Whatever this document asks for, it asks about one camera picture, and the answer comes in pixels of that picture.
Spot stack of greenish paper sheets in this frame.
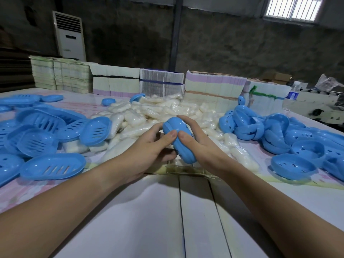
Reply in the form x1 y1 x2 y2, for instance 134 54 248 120
29 56 93 94

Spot white carton stack, pink stripe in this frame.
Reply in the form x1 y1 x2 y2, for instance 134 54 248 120
185 70 248 108

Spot dark metal pillar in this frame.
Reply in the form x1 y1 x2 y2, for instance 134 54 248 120
169 0 184 73

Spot person's left hand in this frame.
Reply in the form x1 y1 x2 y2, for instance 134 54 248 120
118 122 179 183

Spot pile of blue slotted lids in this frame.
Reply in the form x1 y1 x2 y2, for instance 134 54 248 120
0 94 112 187

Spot barred window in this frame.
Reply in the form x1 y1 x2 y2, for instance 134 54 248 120
263 0 326 23

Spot white plastic bag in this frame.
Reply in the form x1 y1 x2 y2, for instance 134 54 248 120
314 73 344 92

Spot white sheet stack, green mark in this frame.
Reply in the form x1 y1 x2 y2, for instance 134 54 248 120
243 78 292 116

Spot pile of blue plastic lids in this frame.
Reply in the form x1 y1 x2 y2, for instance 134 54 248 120
218 104 344 182

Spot white workshop machine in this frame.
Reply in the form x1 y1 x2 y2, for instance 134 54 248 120
285 88 344 124

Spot clear water bottle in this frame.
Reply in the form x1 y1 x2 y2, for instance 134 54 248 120
283 81 301 110

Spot white standing air conditioner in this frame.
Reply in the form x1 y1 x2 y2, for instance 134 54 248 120
52 10 87 62

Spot person's right forearm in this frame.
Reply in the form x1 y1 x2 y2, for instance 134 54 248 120
215 161 344 258

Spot row of stacked flat cartons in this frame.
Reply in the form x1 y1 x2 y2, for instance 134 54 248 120
89 63 142 99

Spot person's right hand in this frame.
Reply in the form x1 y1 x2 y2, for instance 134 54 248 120
176 114 234 180

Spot silver sheet bundle, blue band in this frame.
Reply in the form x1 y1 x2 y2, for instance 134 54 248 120
139 68 185 99

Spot person's left forearm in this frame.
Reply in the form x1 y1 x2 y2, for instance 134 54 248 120
0 158 140 258

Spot brown cardboard box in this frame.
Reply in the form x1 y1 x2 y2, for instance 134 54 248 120
262 72 292 85

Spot clear plastic bag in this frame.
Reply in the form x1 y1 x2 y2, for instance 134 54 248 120
165 161 215 178

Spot pile of white soaps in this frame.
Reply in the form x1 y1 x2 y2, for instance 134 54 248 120
63 94 260 172

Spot stacks of brown cardboard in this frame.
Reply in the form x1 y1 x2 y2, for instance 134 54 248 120
0 47 58 93

